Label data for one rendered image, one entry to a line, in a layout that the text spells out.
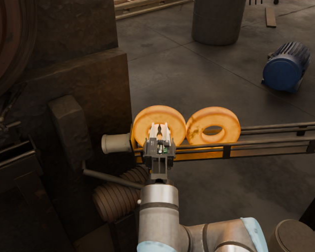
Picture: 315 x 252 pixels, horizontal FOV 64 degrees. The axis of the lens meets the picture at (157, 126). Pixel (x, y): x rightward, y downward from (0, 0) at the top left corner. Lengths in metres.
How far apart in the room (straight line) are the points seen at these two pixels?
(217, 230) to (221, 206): 0.86
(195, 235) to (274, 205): 0.98
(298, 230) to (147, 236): 0.48
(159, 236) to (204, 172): 1.07
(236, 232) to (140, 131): 0.36
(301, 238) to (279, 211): 0.70
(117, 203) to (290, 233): 0.52
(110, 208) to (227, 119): 0.45
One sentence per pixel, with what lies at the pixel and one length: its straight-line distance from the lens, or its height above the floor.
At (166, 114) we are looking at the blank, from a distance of 0.70.
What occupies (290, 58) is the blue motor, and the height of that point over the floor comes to 0.33.
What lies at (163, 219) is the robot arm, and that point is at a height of 0.73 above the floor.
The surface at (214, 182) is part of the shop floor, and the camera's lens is 1.56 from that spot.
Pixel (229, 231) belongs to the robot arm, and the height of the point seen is 0.70.
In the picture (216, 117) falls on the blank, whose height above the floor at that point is 0.79.
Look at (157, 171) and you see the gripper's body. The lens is 0.62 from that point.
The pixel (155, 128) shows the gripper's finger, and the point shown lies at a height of 0.75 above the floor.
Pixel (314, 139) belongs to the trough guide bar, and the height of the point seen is 0.72.
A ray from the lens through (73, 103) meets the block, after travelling 0.77.
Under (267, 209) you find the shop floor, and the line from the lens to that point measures 1.55.
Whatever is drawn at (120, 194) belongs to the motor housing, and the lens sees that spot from 0.86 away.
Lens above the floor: 1.22
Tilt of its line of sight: 41 degrees down
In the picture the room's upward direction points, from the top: straight up
